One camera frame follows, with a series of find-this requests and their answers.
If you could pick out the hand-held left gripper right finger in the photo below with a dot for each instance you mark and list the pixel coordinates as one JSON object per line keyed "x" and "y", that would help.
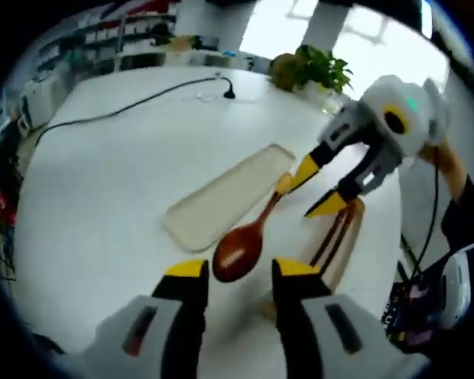
{"x": 324, "y": 339}

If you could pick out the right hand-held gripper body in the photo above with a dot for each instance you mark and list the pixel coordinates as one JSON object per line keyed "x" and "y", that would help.
{"x": 414, "y": 110}

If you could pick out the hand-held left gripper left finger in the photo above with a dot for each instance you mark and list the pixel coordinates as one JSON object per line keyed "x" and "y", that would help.
{"x": 142, "y": 339}

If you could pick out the brown wooden chopstick utensil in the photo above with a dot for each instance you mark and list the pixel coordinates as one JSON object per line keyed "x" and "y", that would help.
{"x": 328, "y": 237}
{"x": 337, "y": 239}

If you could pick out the beige cutlery case base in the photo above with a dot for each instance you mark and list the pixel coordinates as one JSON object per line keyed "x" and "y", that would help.
{"x": 349, "y": 245}

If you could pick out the brown wooden spoon utensil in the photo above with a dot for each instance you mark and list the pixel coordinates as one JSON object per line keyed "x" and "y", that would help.
{"x": 237, "y": 252}

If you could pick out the beige cutlery case lid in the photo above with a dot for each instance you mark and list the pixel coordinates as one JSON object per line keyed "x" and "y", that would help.
{"x": 225, "y": 197}

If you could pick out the green potted plant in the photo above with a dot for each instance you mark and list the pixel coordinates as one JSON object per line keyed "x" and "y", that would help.
{"x": 324, "y": 67}

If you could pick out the brown woven ornament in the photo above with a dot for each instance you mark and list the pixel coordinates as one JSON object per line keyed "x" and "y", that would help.
{"x": 284, "y": 71}

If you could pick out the person's black printed shirt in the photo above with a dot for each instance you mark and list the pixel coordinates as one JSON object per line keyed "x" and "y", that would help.
{"x": 470, "y": 221}

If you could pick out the storage shelving with white boxes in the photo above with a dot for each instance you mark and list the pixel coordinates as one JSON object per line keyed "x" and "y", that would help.
{"x": 102, "y": 35}

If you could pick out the white appliance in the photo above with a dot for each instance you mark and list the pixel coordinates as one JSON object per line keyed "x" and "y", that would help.
{"x": 35, "y": 104}

